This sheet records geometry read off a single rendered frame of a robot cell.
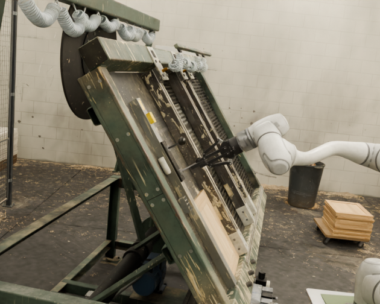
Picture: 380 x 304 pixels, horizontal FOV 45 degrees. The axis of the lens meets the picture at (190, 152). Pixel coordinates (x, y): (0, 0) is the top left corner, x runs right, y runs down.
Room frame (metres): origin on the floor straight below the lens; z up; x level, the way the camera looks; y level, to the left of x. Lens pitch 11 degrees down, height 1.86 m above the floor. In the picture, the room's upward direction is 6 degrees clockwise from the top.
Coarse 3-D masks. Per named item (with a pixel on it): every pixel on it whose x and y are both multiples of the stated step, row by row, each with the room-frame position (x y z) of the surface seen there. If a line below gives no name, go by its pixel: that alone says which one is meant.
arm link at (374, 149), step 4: (368, 144) 1.98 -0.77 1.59; (372, 144) 1.99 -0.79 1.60; (376, 144) 1.98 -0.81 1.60; (372, 148) 1.96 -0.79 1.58; (376, 148) 1.95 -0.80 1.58; (372, 152) 1.96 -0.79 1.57; (376, 152) 1.94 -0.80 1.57; (368, 156) 1.95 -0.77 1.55; (372, 156) 1.95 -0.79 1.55; (376, 156) 1.93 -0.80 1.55; (368, 160) 1.95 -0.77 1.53; (372, 160) 1.94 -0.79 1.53; (364, 164) 1.97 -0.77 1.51; (368, 164) 1.97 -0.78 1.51; (372, 164) 1.95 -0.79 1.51; (376, 164) 1.92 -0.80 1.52; (372, 168) 1.96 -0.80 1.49; (376, 168) 1.93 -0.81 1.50
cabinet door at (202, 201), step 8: (200, 192) 2.23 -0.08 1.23; (200, 200) 2.15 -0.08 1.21; (208, 200) 2.27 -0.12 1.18; (200, 208) 2.09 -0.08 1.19; (208, 208) 2.22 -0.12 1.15; (208, 216) 2.15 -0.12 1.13; (216, 216) 2.26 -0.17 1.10; (208, 224) 2.08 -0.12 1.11; (216, 224) 2.19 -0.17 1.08; (216, 232) 2.13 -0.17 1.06; (224, 232) 2.25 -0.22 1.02; (216, 240) 2.07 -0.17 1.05; (224, 240) 2.19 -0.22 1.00; (224, 248) 2.12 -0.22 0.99; (232, 248) 2.23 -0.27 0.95; (224, 256) 2.05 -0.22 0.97; (232, 256) 2.16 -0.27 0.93; (232, 264) 2.09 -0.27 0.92; (232, 272) 2.03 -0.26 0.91
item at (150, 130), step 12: (132, 108) 2.01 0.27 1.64; (144, 120) 1.99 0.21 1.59; (156, 132) 2.01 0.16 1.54; (156, 144) 1.98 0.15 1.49; (180, 192) 1.96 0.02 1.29; (192, 204) 1.95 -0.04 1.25; (192, 216) 1.95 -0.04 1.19; (204, 228) 1.94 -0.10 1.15; (204, 240) 1.93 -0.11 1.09; (216, 252) 1.92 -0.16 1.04; (216, 264) 1.92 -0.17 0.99; (228, 276) 1.91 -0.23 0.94; (228, 288) 1.91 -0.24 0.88
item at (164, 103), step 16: (160, 64) 2.43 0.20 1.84; (176, 64) 2.37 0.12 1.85; (144, 80) 2.38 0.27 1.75; (160, 80) 2.36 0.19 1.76; (160, 96) 2.36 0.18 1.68; (160, 112) 2.36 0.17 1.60; (176, 112) 2.38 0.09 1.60; (176, 128) 2.34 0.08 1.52; (192, 144) 2.36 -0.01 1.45; (192, 160) 2.32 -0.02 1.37; (208, 176) 2.31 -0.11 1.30; (208, 192) 2.30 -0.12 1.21; (224, 208) 2.29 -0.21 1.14; (224, 224) 2.28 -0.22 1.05; (240, 240) 2.27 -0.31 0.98
